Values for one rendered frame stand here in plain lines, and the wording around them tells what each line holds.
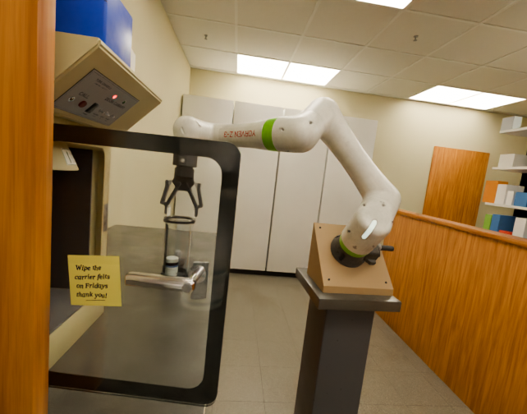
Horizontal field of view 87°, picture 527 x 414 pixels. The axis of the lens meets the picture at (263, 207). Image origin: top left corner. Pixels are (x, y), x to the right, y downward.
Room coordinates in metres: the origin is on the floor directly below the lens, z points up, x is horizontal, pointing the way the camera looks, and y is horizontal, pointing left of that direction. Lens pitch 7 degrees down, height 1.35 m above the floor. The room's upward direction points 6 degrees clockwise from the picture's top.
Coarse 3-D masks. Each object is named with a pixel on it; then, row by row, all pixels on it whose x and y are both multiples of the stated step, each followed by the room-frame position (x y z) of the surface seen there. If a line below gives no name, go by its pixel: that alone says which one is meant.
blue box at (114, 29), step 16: (64, 0) 0.42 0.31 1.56; (80, 0) 0.42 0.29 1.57; (96, 0) 0.42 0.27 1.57; (112, 0) 0.44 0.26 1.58; (64, 16) 0.42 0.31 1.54; (80, 16) 0.42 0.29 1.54; (96, 16) 0.42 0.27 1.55; (112, 16) 0.45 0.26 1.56; (128, 16) 0.50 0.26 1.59; (80, 32) 0.42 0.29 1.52; (96, 32) 0.42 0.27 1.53; (112, 32) 0.45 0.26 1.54; (128, 32) 0.51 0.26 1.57; (112, 48) 0.45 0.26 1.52; (128, 48) 0.51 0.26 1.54; (128, 64) 0.51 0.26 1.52
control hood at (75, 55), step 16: (64, 32) 0.39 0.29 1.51; (64, 48) 0.39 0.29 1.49; (80, 48) 0.39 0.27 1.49; (96, 48) 0.40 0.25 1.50; (64, 64) 0.39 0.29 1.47; (80, 64) 0.40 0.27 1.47; (96, 64) 0.42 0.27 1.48; (112, 64) 0.45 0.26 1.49; (64, 80) 0.40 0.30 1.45; (112, 80) 0.49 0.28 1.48; (128, 80) 0.52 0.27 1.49; (144, 96) 0.62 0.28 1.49; (64, 112) 0.46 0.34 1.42; (128, 112) 0.62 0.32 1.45; (144, 112) 0.69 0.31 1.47; (112, 128) 0.63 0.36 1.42; (128, 128) 0.70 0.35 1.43
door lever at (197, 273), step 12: (132, 276) 0.34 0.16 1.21; (144, 276) 0.34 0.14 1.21; (156, 276) 0.34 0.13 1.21; (168, 276) 0.34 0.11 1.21; (192, 276) 0.36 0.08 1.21; (204, 276) 0.38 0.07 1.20; (156, 288) 0.34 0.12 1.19; (168, 288) 0.33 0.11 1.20; (180, 288) 0.33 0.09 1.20; (192, 288) 0.34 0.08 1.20
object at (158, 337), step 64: (64, 128) 0.39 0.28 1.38; (64, 192) 0.39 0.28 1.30; (128, 192) 0.39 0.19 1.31; (192, 192) 0.38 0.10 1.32; (64, 256) 0.39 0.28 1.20; (128, 256) 0.39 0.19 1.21; (192, 256) 0.38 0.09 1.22; (64, 320) 0.39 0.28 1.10; (128, 320) 0.39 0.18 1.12; (192, 320) 0.38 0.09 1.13; (64, 384) 0.39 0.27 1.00; (128, 384) 0.39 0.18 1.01; (192, 384) 0.38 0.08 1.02
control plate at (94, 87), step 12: (96, 72) 0.44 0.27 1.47; (84, 84) 0.44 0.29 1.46; (96, 84) 0.46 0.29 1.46; (108, 84) 0.48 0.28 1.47; (60, 96) 0.42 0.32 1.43; (72, 96) 0.44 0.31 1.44; (84, 96) 0.46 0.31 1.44; (96, 96) 0.49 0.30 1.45; (108, 96) 0.51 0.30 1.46; (120, 96) 0.54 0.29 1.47; (132, 96) 0.58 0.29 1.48; (60, 108) 0.44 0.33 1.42; (72, 108) 0.47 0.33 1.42; (84, 108) 0.49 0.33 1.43; (96, 108) 0.52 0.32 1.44; (108, 108) 0.55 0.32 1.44; (120, 108) 0.58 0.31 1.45; (96, 120) 0.55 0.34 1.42; (108, 120) 0.59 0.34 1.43
